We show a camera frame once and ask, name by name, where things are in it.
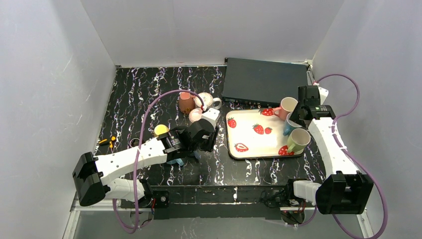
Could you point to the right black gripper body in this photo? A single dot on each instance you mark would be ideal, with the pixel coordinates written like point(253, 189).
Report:
point(303, 115)

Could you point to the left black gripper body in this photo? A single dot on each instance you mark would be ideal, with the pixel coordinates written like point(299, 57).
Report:
point(213, 137)

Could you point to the beige pink mug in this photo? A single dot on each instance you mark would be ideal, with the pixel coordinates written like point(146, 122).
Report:
point(195, 115)

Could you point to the teal blue mug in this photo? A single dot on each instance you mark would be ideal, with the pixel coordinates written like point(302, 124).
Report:
point(289, 125)

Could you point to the light green mug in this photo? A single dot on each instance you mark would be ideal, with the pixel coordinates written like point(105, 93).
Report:
point(298, 140)

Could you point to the yellow mug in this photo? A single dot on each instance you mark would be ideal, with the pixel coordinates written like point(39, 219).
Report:
point(160, 129)

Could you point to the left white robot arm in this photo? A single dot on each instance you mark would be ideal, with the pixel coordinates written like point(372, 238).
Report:
point(99, 177)

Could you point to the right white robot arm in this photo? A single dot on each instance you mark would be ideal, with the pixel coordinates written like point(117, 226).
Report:
point(346, 189)

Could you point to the white floral mug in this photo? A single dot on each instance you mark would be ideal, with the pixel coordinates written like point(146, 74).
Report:
point(209, 101)

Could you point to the brown mug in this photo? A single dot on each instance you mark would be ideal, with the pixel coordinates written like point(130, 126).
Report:
point(186, 102)

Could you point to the light blue faceted mug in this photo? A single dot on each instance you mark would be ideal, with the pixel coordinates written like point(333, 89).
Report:
point(177, 161)

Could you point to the black mug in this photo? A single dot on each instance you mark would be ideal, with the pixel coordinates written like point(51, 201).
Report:
point(134, 142)

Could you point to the strawberry print white tray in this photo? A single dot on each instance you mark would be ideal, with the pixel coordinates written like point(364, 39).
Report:
point(255, 133)

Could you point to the dark flat metal box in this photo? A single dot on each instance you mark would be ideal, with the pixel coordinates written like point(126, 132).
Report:
point(263, 83)

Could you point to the yellow black small tool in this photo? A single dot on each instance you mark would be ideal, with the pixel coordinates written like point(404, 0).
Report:
point(108, 142)

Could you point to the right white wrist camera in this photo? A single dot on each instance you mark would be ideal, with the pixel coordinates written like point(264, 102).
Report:
point(322, 92)

